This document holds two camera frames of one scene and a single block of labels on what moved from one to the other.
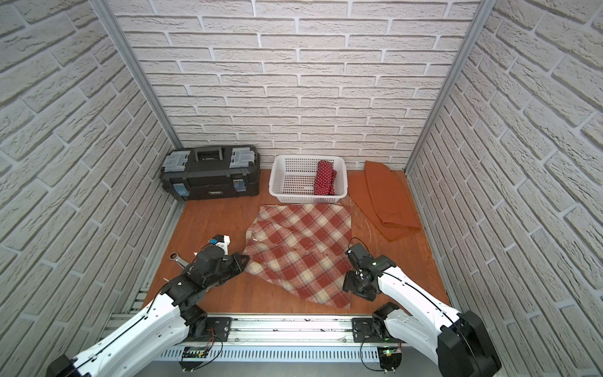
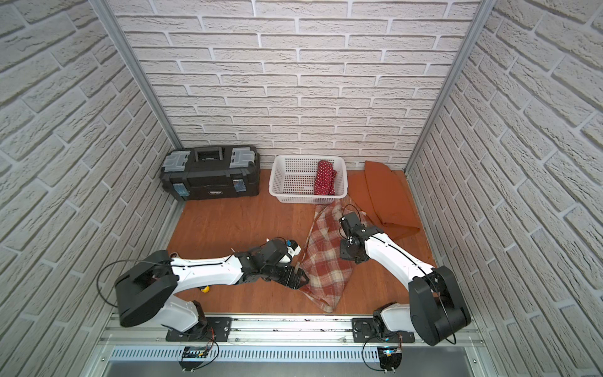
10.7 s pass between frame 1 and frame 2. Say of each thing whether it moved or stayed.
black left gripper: moved
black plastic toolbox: stayed
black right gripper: moved
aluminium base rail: stayed
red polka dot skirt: stayed
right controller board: stayed
